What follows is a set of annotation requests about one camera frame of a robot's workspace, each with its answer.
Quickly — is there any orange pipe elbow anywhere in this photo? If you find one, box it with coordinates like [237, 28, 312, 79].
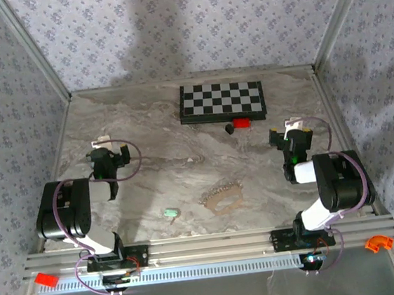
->
[364, 233, 394, 254]

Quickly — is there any red toy brick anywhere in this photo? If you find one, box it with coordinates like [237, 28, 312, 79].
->
[232, 116, 252, 130]

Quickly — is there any black and grey chessboard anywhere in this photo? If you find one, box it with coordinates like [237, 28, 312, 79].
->
[175, 76, 269, 130]

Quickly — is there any small circuit board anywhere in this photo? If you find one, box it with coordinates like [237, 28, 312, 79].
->
[102, 271, 142, 290]
[301, 250, 327, 270]

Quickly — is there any red plastic block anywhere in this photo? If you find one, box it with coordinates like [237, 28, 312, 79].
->
[34, 270, 61, 289]

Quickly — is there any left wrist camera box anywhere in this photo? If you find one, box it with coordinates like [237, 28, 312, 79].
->
[90, 135, 114, 149]

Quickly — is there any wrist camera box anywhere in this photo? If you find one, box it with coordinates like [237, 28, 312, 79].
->
[90, 135, 114, 149]
[283, 116, 305, 134]

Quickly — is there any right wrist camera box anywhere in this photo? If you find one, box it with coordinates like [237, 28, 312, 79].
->
[283, 116, 305, 134]

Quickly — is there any aluminium frame side rail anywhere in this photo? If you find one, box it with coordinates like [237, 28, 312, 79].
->
[310, 62, 381, 221]
[19, 95, 88, 253]

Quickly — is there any aluminium frame wall rail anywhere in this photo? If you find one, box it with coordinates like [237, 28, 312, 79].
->
[69, 59, 315, 97]

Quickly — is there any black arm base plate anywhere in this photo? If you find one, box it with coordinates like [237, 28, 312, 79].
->
[85, 243, 151, 273]
[269, 224, 337, 253]

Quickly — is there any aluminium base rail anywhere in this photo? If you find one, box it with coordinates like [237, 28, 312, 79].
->
[23, 214, 394, 280]

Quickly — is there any aluminium frame post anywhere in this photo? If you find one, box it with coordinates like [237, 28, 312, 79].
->
[306, 0, 385, 71]
[0, 0, 73, 107]

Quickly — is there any grey slotted cable duct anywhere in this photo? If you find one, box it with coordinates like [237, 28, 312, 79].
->
[36, 252, 302, 295]

